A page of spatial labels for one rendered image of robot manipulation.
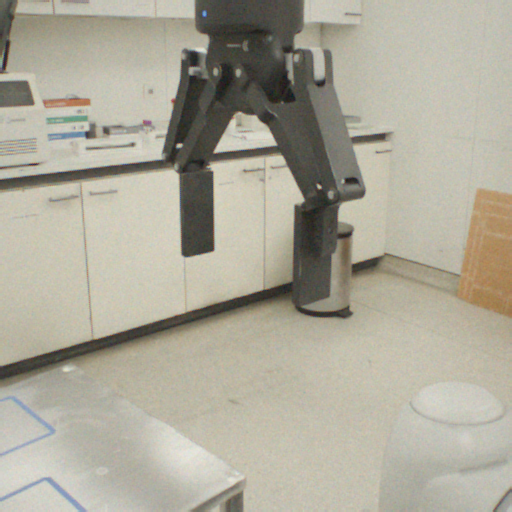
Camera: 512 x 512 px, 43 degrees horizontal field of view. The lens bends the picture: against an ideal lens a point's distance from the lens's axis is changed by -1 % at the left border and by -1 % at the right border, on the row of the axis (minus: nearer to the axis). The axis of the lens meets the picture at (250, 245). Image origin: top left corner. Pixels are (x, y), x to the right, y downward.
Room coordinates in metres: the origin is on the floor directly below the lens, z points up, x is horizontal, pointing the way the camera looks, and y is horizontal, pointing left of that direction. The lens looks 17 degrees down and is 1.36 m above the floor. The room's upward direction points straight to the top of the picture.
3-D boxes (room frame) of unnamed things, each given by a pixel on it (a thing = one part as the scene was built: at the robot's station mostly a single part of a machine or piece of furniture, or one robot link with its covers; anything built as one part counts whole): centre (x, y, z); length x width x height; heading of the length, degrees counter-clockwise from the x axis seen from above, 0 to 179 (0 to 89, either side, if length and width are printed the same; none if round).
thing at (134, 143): (2.95, 0.65, 0.93); 0.30 x 0.10 x 0.06; 121
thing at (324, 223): (0.40, -0.05, 1.25); 0.03 x 0.01 x 0.05; 39
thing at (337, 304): (3.29, -0.40, 0.23); 0.38 x 0.31 x 0.46; 39
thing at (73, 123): (3.15, 0.91, 1.01); 0.23 x 0.12 x 0.08; 128
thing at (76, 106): (3.16, 0.89, 1.10); 0.24 x 0.13 x 0.10; 128
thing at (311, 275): (0.42, -0.04, 1.22); 0.03 x 0.01 x 0.07; 129
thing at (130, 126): (3.32, 0.61, 0.97); 0.24 x 0.12 x 0.13; 118
